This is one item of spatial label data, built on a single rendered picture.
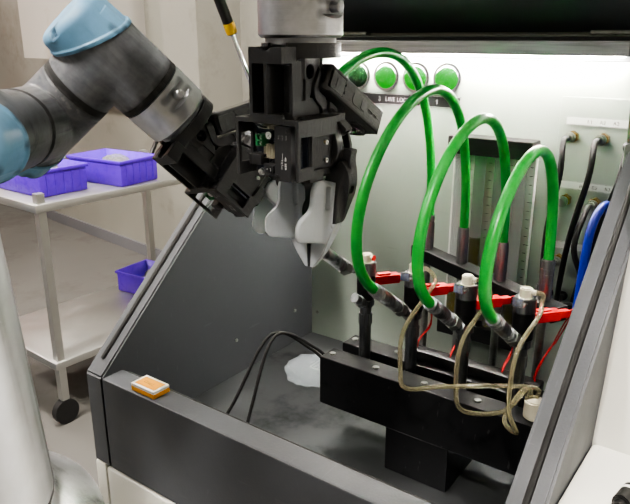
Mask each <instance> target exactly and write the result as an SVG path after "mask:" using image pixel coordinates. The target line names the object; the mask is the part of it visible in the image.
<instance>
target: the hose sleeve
mask: <svg viewBox="0 0 630 504"><path fill-rule="evenodd" d="M322 259H323V260H324V261H326V262H327V263H328V264H330V265H331V266H332V267H334V268H336V269H337V270H339V271H342V270H344V269H345V268H346V266H347V261H346V260H345V259H344V258H343V257H342V256H340V255H339V254H337V253H336V252H334V251H333V250H332V249H330V248H329V250H328V251H327V253H326V254H325V256H324V257H323V258H322Z"/></svg>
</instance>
